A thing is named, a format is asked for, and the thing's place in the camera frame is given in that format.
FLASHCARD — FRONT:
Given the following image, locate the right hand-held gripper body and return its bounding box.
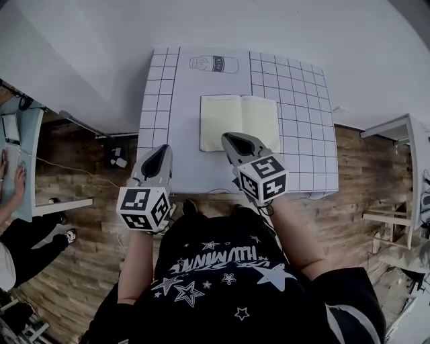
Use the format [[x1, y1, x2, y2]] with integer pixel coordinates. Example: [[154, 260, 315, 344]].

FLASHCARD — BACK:
[[230, 148, 290, 206]]

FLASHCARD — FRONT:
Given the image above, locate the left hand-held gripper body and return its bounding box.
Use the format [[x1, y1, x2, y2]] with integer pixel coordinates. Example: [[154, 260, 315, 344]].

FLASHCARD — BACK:
[[116, 176, 173, 235]]

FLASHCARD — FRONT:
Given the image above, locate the notebook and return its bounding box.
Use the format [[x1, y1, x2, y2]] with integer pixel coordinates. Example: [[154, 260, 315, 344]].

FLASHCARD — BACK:
[[199, 94, 282, 154]]

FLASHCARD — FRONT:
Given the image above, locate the person's left forearm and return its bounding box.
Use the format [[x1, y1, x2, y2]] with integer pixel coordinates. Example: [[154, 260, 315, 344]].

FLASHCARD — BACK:
[[116, 229, 163, 306]]

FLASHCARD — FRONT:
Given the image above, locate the person's right forearm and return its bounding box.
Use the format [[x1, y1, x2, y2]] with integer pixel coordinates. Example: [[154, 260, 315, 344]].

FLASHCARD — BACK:
[[267, 193, 327, 282]]

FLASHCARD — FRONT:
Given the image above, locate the person's left shoe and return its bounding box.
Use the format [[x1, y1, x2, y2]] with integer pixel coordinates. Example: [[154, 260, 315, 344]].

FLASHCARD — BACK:
[[182, 198, 200, 218]]

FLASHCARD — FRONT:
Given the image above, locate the white grid tablecloth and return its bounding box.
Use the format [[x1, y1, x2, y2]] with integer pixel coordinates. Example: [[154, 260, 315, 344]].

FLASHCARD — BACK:
[[135, 46, 340, 200]]

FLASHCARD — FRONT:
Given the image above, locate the grey metal pole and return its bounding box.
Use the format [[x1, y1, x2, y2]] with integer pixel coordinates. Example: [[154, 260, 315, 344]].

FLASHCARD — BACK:
[[58, 110, 139, 140]]

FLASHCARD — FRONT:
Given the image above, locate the light blue desk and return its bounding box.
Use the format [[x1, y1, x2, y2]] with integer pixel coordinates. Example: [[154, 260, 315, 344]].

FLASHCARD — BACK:
[[0, 96, 94, 223]]

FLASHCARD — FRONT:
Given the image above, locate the person's black star-print t-shirt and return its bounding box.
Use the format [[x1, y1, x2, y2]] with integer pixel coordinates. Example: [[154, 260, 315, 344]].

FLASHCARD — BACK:
[[79, 207, 388, 344]]

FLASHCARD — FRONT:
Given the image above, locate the grey laptop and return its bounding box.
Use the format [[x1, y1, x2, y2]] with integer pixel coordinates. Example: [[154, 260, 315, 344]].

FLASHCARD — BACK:
[[1, 113, 22, 144]]

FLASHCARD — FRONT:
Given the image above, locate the white side table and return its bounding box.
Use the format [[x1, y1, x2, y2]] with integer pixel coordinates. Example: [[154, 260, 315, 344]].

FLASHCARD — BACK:
[[360, 113, 430, 230]]

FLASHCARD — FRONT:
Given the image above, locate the wooden rack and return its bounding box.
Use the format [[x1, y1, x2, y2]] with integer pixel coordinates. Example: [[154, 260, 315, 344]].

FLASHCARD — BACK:
[[0, 295, 51, 344]]

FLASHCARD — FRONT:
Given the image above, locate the white cable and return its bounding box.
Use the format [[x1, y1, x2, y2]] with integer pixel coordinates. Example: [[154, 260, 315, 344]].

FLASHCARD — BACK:
[[33, 155, 128, 189]]

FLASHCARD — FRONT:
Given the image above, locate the wooden chair frame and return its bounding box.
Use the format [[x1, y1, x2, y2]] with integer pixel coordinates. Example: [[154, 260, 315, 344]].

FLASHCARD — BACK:
[[362, 200, 419, 251]]

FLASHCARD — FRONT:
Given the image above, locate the white device with cables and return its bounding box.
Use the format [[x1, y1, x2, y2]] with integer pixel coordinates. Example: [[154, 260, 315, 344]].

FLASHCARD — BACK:
[[419, 169, 430, 224]]

